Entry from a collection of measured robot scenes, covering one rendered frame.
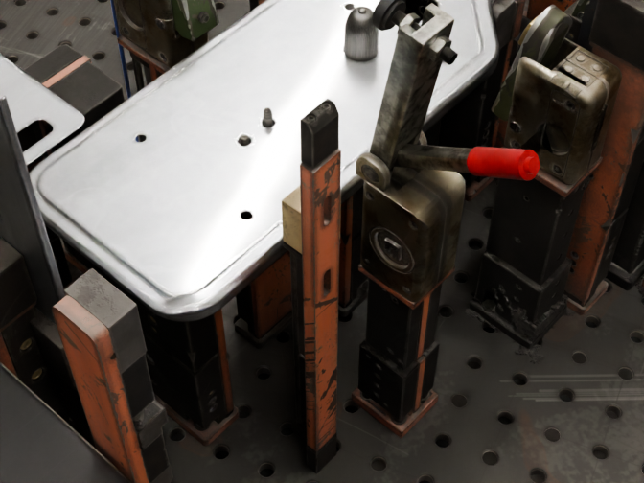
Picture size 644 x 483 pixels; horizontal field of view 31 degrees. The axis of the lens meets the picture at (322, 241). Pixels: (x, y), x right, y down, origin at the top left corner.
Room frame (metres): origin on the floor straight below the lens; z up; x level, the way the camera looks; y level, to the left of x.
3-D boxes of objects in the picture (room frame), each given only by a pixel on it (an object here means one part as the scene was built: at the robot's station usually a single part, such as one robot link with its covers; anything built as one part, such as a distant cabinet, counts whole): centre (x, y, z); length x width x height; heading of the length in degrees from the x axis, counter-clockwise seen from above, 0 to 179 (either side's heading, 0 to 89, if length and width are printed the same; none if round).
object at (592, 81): (0.73, -0.21, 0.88); 0.11 x 0.09 x 0.37; 48
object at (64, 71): (0.80, 0.24, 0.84); 0.11 x 0.10 x 0.28; 48
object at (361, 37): (0.82, -0.04, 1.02); 0.03 x 0.03 x 0.07
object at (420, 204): (0.61, -0.07, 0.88); 0.07 x 0.06 x 0.35; 48
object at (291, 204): (0.58, 0.01, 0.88); 0.04 x 0.04 x 0.36; 48
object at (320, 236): (0.55, 0.00, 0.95); 0.03 x 0.01 x 0.50; 138
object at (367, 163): (0.61, -0.04, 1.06); 0.03 x 0.01 x 0.03; 48
